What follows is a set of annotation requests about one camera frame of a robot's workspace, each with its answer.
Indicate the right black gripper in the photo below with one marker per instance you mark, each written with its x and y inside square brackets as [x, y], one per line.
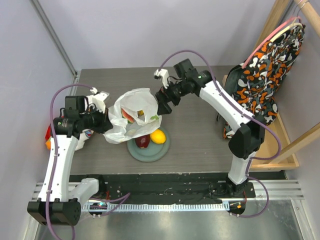
[163, 101]

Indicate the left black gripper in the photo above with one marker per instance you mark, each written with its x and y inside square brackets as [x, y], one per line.
[105, 124]

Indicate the colourful rainbow cartoon cloth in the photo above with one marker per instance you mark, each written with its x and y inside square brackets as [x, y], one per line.
[75, 119]

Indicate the white plastic bag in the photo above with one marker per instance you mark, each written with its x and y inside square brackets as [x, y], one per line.
[132, 102]

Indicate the yellow fake lemon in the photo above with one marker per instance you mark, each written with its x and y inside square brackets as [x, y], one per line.
[158, 137]

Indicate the grey-blue round plate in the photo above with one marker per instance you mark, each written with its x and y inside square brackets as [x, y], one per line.
[153, 152]

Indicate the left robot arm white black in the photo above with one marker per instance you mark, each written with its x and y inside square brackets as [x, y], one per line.
[56, 204]

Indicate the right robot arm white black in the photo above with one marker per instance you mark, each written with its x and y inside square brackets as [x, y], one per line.
[249, 133]

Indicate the fake watermelon slice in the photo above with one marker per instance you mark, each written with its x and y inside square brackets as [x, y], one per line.
[125, 115]

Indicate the red fake apple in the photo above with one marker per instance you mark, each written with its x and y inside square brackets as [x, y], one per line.
[142, 141]

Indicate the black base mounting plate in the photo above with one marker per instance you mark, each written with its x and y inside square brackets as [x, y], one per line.
[171, 188]

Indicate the orange black patterned garment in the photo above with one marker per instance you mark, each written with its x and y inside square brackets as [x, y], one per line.
[255, 86]

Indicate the wooden clothes rack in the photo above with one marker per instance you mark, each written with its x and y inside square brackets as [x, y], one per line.
[286, 159]

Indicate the cream clothes hanger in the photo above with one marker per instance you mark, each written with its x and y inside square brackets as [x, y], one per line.
[290, 26]

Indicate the pink clothes hanger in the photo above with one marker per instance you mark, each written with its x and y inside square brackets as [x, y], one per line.
[280, 27]

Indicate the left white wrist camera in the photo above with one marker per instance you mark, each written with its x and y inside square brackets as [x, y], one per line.
[98, 99]

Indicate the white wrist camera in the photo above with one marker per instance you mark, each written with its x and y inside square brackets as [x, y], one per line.
[163, 75]
[98, 99]

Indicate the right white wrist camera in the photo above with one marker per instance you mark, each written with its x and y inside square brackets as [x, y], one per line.
[163, 75]

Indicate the white slotted cable duct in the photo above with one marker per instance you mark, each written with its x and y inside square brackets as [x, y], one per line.
[123, 208]

